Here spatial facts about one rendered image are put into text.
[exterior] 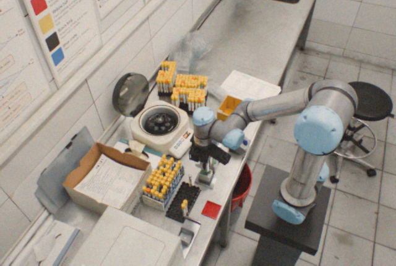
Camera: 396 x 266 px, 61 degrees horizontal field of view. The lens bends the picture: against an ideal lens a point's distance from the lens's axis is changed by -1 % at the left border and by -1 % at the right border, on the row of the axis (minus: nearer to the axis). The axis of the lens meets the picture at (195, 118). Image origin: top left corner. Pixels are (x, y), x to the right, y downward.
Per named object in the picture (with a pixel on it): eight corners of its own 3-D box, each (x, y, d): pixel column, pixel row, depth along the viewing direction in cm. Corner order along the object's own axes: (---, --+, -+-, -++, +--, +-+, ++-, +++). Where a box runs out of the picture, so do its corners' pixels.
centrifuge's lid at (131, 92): (112, 90, 147) (99, 85, 151) (128, 130, 165) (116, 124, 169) (144, 63, 159) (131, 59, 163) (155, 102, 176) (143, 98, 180)
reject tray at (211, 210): (216, 219, 141) (216, 219, 140) (200, 214, 143) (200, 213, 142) (221, 206, 145) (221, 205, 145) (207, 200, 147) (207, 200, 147)
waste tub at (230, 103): (240, 133, 172) (241, 120, 164) (215, 124, 176) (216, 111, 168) (249, 115, 179) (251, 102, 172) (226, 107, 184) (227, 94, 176)
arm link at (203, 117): (207, 124, 117) (187, 114, 120) (207, 144, 125) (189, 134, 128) (219, 111, 121) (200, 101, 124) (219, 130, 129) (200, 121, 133)
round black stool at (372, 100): (377, 185, 248) (418, 127, 199) (308, 184, 250) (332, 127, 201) (357, 130, 283) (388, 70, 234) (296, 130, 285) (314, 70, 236)
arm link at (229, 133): (251, 121, 120) (224, 108, 124) (234, 141, 114) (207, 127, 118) (249, 135, 125) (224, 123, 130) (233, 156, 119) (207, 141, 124)
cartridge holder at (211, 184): (213, 188, 151) (213, 184, 148) (194, 182, 153) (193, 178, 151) (217, 179, 154) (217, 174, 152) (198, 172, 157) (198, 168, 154)
